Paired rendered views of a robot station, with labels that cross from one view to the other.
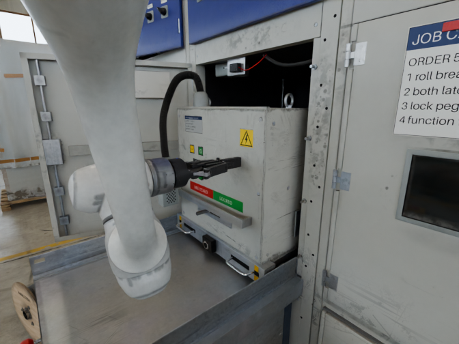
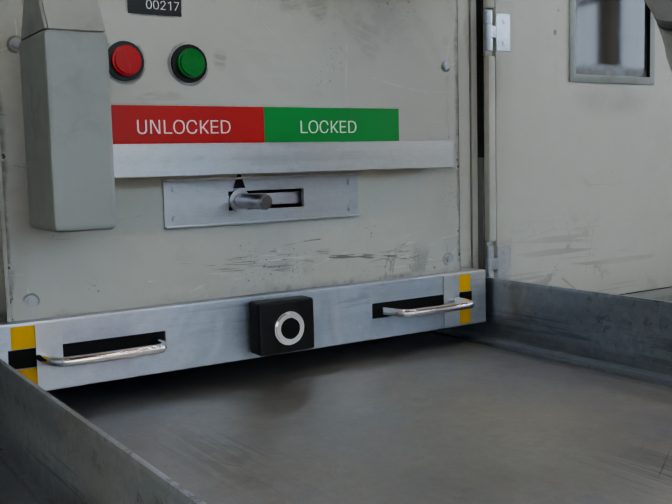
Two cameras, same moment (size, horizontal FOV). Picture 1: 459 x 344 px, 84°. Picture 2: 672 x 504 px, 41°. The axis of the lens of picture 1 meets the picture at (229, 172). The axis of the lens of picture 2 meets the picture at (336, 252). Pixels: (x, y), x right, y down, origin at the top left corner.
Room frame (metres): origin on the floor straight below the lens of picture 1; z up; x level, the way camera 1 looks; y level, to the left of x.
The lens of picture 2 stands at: (0.71, 0.91, 1.05)
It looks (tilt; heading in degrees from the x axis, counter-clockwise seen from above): 6 degrees down; 276
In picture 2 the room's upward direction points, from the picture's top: 1 degrees counter-clockwise
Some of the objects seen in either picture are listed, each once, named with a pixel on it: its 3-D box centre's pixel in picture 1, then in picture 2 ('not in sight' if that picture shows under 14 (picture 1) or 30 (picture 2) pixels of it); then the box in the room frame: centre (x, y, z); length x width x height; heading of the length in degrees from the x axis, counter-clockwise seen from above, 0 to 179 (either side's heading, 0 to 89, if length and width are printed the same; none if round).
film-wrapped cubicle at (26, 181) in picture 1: (37, 123); not in sight; (3.97, 2.94, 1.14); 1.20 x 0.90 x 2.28; 130
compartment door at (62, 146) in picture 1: (126, 149); not in sight; (1.12, 0.46, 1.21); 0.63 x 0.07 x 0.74; 113
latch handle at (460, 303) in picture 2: (239, 265); (427, 306); (0.72, -0.03, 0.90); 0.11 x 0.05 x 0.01; 39
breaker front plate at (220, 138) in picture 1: (212, 177); (263, 57); (0.87, 0.06, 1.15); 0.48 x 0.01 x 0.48; 39
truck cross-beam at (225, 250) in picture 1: (216, 240); (263, 321); (0.88, 0.05, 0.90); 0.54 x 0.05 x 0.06; 39
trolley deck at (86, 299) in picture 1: (164, 282); (404, 452); (0.74, 0.22, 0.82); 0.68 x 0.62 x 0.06; 130
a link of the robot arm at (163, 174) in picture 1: (158, 176); not in sight; (0.60, 0.17, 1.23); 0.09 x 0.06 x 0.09; 40
